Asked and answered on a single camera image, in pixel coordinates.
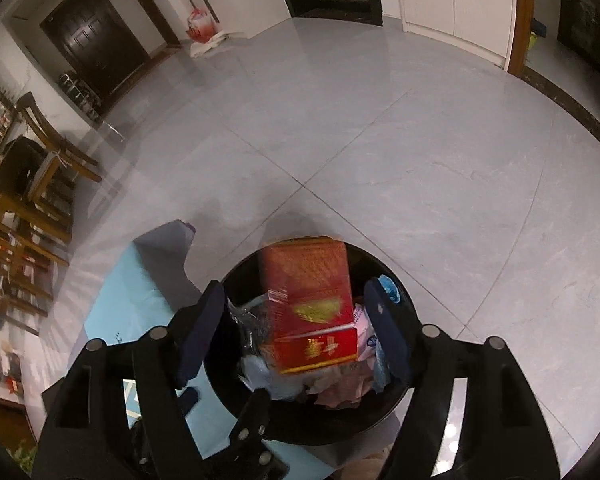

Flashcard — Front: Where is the red and white bag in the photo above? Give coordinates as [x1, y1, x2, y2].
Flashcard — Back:
[186, 9, 228, 58]

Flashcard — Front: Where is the dark wooden door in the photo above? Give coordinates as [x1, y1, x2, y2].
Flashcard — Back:
[41, 0, 149, 100]

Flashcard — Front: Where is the potted green plant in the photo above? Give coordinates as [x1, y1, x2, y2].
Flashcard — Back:
[7, 440, 38, 476]

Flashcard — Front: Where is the blue quilted cloth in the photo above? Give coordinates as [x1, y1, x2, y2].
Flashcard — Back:
[240, 354, 304, 400]

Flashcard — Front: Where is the teal and grey floor mat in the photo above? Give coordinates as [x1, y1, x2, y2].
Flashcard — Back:
[40, 219, 401, 480]

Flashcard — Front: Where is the red cigarette box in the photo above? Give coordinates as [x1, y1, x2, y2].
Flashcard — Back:
[260, 236, 358, 375]

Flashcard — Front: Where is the pink plastic package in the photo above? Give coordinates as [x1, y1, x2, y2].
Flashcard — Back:
[308, 356, 376, 408]

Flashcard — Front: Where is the white cabinet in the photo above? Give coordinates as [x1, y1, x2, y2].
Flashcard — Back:
[399, 0, 516, 68]

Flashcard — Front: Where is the black trash bin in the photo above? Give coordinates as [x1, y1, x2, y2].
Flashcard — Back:
[204, 236, 422, 445]

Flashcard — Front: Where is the wooden chair with cushion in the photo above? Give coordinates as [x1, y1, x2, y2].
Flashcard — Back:
[15, 92, 102, 183]

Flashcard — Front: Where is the clear printed snack bag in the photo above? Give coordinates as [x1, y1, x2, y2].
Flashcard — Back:
[227, 294, 272, 356]

